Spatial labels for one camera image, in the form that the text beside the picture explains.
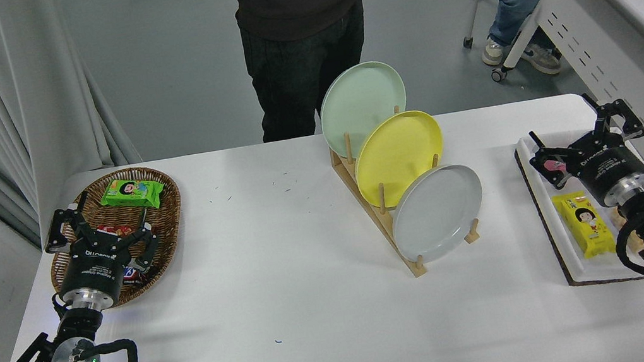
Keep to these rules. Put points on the brown blue snack bar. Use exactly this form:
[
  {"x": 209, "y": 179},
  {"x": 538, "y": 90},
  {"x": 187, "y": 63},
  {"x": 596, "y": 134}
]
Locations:
[{"x": 131, "y": 273}]

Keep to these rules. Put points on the red snack bar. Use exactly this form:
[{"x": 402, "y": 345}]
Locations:
[{"x": 112, "y": 229}]

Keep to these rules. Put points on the wooden plate rack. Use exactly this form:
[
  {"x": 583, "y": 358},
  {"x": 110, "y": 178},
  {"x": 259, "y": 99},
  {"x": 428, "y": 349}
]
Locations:
[{"x": 419, "y": 268}]

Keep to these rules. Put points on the brown wicker basket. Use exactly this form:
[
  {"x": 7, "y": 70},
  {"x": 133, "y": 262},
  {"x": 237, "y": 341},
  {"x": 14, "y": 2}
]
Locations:
[{"x": 167, "y": 210}]

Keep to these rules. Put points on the green snack pack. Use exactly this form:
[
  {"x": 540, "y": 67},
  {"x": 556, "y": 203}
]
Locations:
[{"x": 132, "y": 193}]

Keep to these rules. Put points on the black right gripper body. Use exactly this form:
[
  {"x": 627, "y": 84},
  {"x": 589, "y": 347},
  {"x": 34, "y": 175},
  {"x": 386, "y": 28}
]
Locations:
[{"x": 607, "y": 167}]

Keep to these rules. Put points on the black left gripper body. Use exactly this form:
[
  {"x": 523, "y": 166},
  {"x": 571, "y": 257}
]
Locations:
[{"x": 94, "y": 269}]

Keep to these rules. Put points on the white tray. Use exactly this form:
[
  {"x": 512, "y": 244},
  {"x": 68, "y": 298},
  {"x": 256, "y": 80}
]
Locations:
[{"x": 562, "y": 247}]

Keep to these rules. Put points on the grey plate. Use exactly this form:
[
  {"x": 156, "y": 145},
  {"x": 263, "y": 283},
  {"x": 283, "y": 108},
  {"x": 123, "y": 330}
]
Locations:
[{"x": 439, "y": 214}]

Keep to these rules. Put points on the white chair leg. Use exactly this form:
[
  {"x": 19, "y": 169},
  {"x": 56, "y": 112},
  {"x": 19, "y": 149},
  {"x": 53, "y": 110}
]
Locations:
[{"x": 468, "y": 43}]

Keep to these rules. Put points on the yellow snack pack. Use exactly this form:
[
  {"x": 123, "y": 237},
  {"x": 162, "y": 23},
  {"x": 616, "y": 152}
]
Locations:
[{"x": 587, "y": 224}]

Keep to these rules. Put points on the standing person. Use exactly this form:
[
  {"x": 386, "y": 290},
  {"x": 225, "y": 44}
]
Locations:
[{"x": 302, "y": 50}]

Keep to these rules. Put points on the pink snack pack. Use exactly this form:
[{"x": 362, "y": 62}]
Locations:
[{"x": 560, "y": 169}]

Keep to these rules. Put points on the clear bag of puffed snacks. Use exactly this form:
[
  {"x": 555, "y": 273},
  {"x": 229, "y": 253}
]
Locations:
[{"x": 618, "y": 218}]

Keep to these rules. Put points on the yellow plate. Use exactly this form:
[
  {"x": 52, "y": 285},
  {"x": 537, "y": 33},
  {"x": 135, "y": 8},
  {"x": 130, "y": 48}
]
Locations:
[{"x": 398, "y": 157}]

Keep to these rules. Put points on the pale green plate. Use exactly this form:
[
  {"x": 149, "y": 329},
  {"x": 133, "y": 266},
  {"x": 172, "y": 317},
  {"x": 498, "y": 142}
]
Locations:
[{"x": 362, "y": 105}]

